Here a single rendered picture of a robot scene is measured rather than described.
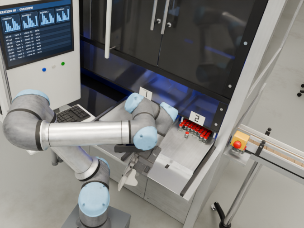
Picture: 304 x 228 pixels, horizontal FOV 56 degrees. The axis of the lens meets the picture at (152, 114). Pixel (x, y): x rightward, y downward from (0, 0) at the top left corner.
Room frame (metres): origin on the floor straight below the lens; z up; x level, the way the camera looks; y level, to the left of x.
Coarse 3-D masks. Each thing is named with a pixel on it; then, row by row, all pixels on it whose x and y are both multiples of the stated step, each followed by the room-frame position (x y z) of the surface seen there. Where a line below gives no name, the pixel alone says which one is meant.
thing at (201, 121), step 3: (192, 111) 1.26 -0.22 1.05; (192, 114) 1.26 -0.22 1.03; (195, 114) 1.25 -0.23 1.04; (198, 114) 1.24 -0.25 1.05; (192, 117) 1.26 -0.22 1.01; (195, 117) 1.25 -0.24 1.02; (201, 117) 1.24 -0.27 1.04; (204, 117) 1.23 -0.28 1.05; (192, 120) 1.25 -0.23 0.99; (198, 120) 1.24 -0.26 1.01; (201, 120) 1.23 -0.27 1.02; (198, 123) 1.24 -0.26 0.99; (201, 123) 1.23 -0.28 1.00
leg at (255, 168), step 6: (252, 168) 1.22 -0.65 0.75; (258, 168) 1.20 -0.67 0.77; (252, 174) 1.21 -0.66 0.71; (246, 180) 1.22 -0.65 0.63; (252, 180) 1.20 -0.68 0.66; (246, 186) 1.20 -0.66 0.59; (240, 192) 1.21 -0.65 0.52; (246, 192) 1.20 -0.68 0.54; (240, 198) 1.20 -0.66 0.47; (234, 204) 1.21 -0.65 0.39; (240, 204) 1.21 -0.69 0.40; (228, 210) 1.24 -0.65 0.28; (234, 210) 1.20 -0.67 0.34; (228, 216) 1.21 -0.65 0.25; (228, 222) 1.20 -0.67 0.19
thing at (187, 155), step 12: (168, 132) 1.25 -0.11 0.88; (180, 132) 1.27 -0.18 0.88; (168, 144) 1.15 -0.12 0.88; (180, 144) 1.17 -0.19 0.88; (192, 144) 1.18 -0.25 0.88; (204, 144) 1.20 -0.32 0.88; (168, 156) 1.06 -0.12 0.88; (180, 156) 1.08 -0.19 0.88; (192, 156) 1.09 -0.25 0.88; (204, 156) 1.08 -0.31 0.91; (180, 168) 0.99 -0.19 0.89; (192, 168) 1.01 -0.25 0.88
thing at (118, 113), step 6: (114, 108) 1.34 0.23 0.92; (120, 108) 1.40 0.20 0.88; (108, 114) 1.29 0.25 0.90; (114, 114) 1.32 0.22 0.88; (120, 114) 1.33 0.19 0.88; (126, 114) 1.34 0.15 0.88; (102, 120) 1.21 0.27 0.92; (108, 120) 1.26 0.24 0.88; (114, 120) 1.27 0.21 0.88; (120, 120) 1.28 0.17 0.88
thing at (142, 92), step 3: (141, 87) 1.41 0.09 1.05; (141, 90) 1.41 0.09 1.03; (144, 90) 1.40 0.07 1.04; (147, 90) 1.39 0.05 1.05; (141, 93) 1.41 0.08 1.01; (144, 93) 1.40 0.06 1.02; (147, 93) 1.39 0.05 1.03; (150, 93) 1.38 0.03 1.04; (144, 96) 1.40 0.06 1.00; (147, 96) 1.39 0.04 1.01; (150, 96) 1.38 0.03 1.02; (150, 99) 1.38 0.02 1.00
